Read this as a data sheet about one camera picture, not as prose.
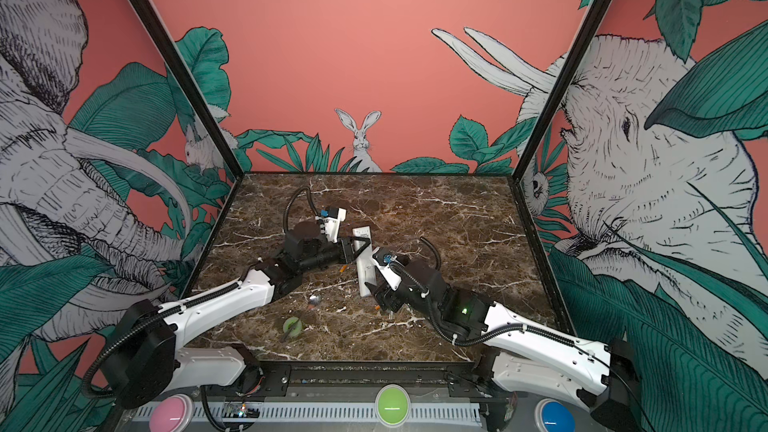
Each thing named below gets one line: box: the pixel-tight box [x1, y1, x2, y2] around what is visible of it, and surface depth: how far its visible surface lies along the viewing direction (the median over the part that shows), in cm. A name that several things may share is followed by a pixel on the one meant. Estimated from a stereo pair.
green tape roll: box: [282, 316, 303, 337], surface depth 84 cm
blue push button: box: [534, 398, 577, 432], surface depth 69 cm
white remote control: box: [352, 226, 377, 297], surface depth 78 cm
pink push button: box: [149, 394, 194, 432], surface depth 69 cm
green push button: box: [374, 383, 412, 428], surface depth 71 cm
